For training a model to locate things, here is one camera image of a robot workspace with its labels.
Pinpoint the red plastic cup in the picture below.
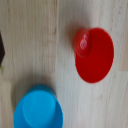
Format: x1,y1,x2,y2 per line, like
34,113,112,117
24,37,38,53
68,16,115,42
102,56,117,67
72,26,115,85

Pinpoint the blue plastic bowl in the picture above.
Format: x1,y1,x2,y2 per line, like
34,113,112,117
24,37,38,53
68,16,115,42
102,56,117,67
12,84,65,128

